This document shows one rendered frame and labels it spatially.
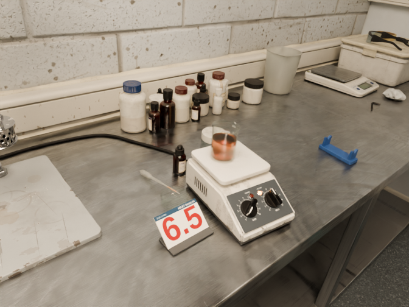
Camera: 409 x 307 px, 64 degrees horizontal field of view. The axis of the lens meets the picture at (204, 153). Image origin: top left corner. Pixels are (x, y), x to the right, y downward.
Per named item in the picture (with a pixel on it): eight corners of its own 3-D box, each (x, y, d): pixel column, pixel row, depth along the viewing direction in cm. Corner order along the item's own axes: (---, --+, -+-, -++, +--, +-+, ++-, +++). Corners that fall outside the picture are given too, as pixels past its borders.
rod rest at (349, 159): (357, 162, 84) (361, 150, 82) (349, 165, 82) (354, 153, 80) (325, 144, 91) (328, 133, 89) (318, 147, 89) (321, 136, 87)
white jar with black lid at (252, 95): (251, 106, 110) (255, 86, 106) (237, 99, 114) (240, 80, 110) (265, 102, 114) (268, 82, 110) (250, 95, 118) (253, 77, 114)
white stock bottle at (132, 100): (148, 132, 89) (148, 87, 82) (122, 134, 87) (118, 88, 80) (145, 120, 95) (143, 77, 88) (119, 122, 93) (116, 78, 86)
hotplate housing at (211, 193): (294, 223, 63) (304, 190, 58) (240, 248, 56) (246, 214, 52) (227, 165, 78) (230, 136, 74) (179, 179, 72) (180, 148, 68)
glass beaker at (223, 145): (204, 153, 66) (207, 117, 62) (229, 150, 68) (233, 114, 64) (215, 169, 61) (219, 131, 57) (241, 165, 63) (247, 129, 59)
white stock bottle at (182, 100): (192, 120, 97) (195, 89, 92) (176, 125, 94) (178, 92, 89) (182, 114, 101) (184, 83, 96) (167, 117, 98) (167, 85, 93)
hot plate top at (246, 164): (272, 170, 64) (272, 166, 63) (222, 187, 58) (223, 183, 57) (235, 142, 72) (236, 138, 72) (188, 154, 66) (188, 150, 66)
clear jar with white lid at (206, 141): (196, 165, 77) (199, 136, 73) (201, 153, 82) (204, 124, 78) (221, 169, 76) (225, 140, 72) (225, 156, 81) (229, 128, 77)
